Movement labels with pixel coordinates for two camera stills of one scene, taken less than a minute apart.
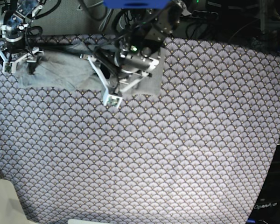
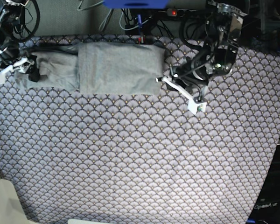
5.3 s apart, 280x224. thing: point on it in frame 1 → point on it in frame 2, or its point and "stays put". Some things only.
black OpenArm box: (272, 205) stays put
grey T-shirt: (67, 67) stays put
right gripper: (115, 60) → (194, 72)
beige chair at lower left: (6, 207) stays put
